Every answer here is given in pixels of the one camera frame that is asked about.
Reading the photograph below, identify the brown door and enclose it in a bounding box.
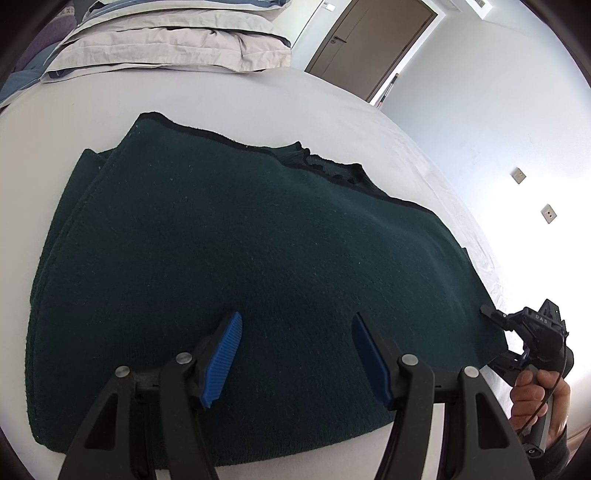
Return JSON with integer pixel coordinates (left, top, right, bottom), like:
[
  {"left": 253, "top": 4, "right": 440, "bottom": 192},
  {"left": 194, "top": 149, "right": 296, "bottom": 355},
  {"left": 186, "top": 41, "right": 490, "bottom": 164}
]
[{"left": 305, "top": 0, "right": 438, "bottom": 103}]

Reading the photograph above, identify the person's right forearm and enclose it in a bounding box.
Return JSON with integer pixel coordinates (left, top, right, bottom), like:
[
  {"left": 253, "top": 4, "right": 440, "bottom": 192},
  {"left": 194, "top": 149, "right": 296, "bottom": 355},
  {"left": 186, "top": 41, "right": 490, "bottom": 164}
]
[{"left": 531, "top": 422, "right": 571, "bottom": 480}]

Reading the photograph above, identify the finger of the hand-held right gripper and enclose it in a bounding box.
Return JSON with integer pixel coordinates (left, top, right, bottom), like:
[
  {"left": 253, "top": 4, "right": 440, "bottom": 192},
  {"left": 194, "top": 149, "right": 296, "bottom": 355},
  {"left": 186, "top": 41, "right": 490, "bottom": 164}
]
[
  {"left": 489, "top": 351, "right": 528, "bottom": 385},
  {"left": 480, "top": 304, "right": 513, "bottom": 330}
]

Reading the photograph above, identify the purple pillow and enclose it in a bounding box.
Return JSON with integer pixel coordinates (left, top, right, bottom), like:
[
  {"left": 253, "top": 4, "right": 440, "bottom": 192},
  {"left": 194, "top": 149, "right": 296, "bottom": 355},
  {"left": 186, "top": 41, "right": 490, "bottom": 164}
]
[{"left": 28, "top": 2, "right": 78, "bottom": 65}]

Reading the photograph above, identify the dark green sweater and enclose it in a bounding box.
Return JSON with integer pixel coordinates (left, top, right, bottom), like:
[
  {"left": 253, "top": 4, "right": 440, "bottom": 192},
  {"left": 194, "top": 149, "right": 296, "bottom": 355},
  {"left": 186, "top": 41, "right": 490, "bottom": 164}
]
[{"left": 27, "top": 112, "right": 509, "bottom": 469}]

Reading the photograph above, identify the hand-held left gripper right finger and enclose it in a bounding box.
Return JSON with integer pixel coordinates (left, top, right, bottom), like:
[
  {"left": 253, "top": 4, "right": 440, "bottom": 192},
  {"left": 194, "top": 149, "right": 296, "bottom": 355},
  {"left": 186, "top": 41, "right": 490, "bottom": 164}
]
[{"left": 351, "top": 312, "right": 536, "bottom": 480}]

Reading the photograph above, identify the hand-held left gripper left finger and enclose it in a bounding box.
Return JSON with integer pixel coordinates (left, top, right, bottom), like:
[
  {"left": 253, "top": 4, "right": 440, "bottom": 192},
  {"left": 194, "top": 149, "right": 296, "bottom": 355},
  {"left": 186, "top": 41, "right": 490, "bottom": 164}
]
[{"left": 58, "top": 311, "right": 244, "bottom": 480}]

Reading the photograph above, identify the blue quilt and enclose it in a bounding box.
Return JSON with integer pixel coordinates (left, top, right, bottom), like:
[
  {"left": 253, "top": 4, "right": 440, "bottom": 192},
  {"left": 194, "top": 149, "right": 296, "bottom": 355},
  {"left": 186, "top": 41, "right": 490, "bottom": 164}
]
[{"left": 0, "top": 46, "right": 61, "bottom": 109}]

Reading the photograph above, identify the bed with white sheet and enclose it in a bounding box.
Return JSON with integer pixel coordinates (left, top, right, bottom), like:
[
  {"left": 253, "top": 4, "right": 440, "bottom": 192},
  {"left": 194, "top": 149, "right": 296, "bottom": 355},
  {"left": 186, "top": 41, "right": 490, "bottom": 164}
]
[{"left": 0, "top": 60, "right": 546, "bottom": 480}]

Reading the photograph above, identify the person's right hand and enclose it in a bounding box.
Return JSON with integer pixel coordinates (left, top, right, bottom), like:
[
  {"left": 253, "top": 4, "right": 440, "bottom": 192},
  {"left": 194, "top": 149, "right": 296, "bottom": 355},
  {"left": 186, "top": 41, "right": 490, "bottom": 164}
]
[{"left": 510, "top": 369, "right": 571, "bottom": 435}]

